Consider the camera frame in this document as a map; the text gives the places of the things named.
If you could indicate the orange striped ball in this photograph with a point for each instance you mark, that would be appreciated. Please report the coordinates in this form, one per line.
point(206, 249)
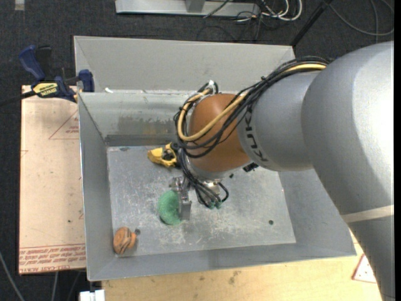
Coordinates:
point(124, 240)

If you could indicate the black cylinder on white bracket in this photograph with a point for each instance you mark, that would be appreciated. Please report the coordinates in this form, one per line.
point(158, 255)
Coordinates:
point(250, 167)

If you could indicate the brown cardboard board red print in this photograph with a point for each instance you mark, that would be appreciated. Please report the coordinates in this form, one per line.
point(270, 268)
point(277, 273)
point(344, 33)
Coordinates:
point(50, 180)

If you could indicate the grey metal bin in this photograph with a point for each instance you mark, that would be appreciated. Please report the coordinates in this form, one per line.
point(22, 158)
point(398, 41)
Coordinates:
point(219, 205)

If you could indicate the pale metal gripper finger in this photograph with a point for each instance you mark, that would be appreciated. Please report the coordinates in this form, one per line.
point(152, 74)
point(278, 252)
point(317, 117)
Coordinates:
point(177, 183)
point(185, 210)

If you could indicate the yellow and black toy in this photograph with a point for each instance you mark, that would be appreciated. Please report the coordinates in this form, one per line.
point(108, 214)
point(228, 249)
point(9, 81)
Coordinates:
point(159, 158)

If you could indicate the green sponge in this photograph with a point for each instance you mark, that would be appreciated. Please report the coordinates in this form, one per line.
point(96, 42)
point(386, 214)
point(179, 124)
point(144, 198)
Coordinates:
point(168, 208)

